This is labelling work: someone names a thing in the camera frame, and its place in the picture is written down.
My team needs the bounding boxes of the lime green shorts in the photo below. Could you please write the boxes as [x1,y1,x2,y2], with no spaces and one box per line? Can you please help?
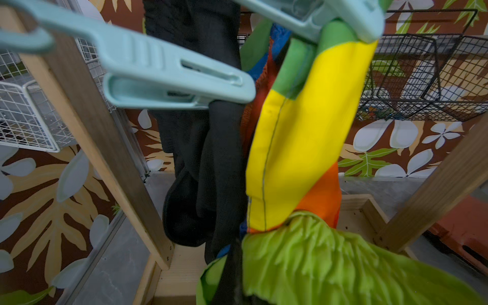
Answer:
[196,212,484,304]

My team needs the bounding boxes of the wooden clothes rack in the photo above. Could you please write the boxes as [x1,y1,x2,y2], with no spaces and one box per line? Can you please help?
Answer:
[0,3,488,305]

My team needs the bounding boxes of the rainbow striped shorts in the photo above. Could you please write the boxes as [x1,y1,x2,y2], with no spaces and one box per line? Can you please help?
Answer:
[217,14,393,260]

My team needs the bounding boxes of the black wire basket back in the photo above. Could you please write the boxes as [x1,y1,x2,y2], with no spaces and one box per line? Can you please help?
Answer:
[236,8,488,123]

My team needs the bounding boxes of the mint clothespin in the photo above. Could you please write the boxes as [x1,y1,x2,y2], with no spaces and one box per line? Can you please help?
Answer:
[1,1,255,110]
[236,0,385,43]

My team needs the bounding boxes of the mint clothespin left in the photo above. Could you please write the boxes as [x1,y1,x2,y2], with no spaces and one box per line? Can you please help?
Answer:
[1,1,255,110]

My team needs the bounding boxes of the red plastic tool case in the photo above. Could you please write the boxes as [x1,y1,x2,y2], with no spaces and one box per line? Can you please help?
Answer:
[424,196,487,275]

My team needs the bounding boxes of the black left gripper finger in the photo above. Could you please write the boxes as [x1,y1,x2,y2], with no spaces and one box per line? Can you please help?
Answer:
[219,238,247,304]

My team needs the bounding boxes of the mint clothespin right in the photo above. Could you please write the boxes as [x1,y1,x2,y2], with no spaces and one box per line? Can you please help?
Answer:
[236,0,385,43]

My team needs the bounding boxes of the white wire basket left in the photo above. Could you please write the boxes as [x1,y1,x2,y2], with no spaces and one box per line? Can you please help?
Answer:
[0,34,117,153]

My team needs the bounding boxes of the black shorts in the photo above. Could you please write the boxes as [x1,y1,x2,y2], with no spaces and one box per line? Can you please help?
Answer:
[144,1,247,263]

